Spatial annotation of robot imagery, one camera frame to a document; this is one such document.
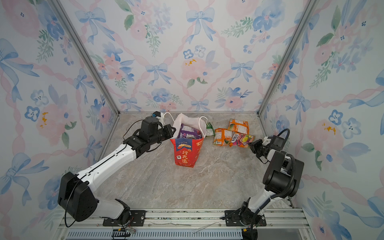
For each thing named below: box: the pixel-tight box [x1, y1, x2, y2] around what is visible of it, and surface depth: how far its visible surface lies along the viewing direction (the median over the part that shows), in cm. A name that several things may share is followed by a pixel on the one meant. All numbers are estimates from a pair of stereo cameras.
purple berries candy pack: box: [177, 123, 202, 139], surface depth 87 cm
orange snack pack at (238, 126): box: [227, 118, 250, 135], surface depth 109 cm
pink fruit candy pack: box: [237, 134, 255, 148], surface depth 100 cm
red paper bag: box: [170, 113, 208, 168], surface depth 83 cm
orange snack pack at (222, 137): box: [213, 128, 233, 147], surface depth 105 cm
